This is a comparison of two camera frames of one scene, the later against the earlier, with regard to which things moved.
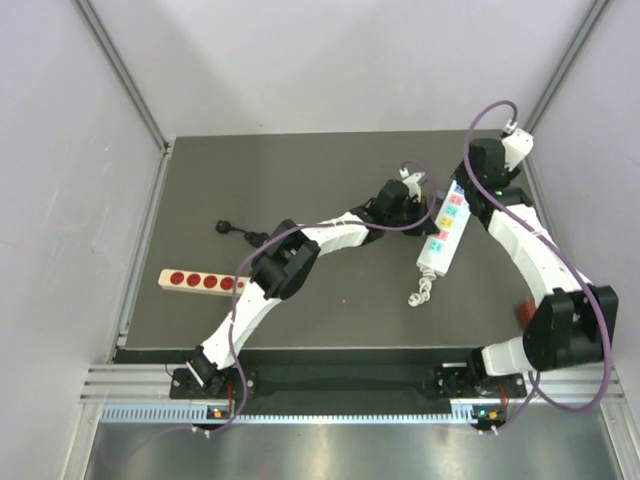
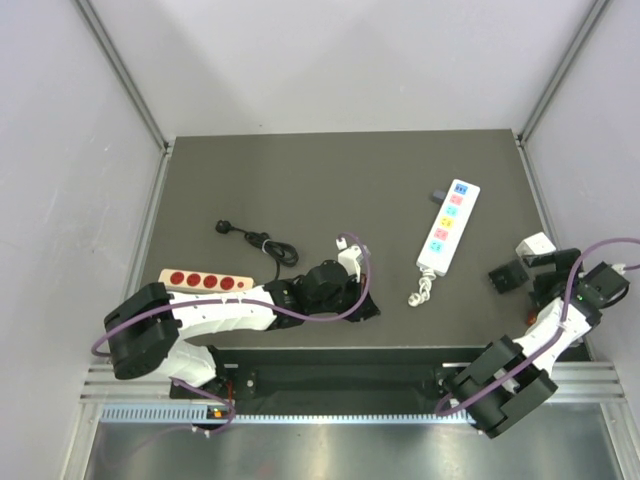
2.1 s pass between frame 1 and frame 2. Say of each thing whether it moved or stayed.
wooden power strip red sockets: stayed
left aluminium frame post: stayed
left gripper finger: moved
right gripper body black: moved
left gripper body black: moved
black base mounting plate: stayed
